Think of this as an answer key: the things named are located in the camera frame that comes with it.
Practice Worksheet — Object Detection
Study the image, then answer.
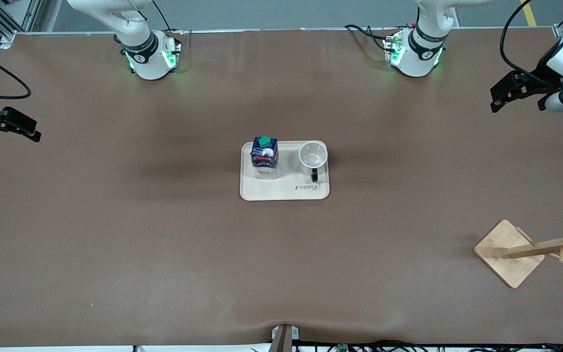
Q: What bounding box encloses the white smiley cup black handle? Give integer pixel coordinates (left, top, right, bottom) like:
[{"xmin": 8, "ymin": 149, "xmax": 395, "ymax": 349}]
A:
[{"xmin": 299, "ymin": 141, "xmax": 328, "ymax": 183}]

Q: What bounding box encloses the wooden cup rack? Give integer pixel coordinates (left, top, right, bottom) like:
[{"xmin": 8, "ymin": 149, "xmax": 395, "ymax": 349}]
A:
[{"xmin": 473, "ymin": 214, "xmax": 563, "ymax": 289}]

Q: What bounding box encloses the cream tray with rabbit print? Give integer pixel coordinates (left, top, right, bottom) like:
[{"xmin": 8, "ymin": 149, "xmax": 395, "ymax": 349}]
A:
[{"xmin": 240, "ymin": 140, "xmax": 330, "ymax": 201}]

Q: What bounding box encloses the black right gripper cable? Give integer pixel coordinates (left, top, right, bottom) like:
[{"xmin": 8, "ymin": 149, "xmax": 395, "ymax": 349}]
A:
[{"xmin": 0, "ymin": 45, "xmax": 32, "ymax": 99}]

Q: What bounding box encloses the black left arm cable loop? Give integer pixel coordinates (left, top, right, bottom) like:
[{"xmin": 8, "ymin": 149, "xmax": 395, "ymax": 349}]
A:
[{"xmin": 500, "ymin": 0, "xmax": 563, "ymax": 87}]

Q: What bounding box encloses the aluminium frame profile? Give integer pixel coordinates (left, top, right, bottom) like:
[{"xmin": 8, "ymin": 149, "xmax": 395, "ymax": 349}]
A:
[{"xmin": 0, "ymin": 0, "xmax": 43, "ymax": 49}]

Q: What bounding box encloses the black left arm base cable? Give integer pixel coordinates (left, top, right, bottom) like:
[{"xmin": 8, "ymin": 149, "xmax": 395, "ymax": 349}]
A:
[{"xmin": 344, "ymin": 23, "xmax": 395, "ymax": 52}]

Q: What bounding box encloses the black arm base cable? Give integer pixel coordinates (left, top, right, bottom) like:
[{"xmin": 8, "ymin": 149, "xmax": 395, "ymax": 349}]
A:
[
  {"xmin": 152, "ymin": 0, "xmax": 192, "ymax": 45},
  {"xmin": 344, "ymin": 23, "xmax": 395, "ymax": 52}
]

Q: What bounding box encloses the black right arm base cable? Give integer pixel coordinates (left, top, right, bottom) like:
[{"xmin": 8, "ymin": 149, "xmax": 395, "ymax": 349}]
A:
[{"xmin": 152, "ymin": 0, "xmax": 192, "ymax": 45}]

